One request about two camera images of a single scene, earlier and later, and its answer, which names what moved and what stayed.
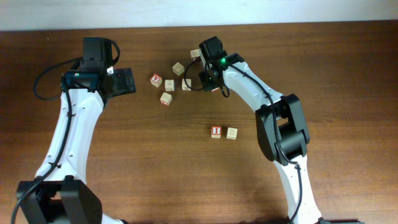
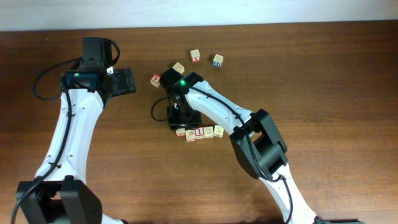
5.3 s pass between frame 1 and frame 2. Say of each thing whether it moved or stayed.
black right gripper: moved
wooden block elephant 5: moved
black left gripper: stayed
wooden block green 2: moved
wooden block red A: stayed
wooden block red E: moved
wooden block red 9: moved
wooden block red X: stayed
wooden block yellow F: stayed
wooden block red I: moved
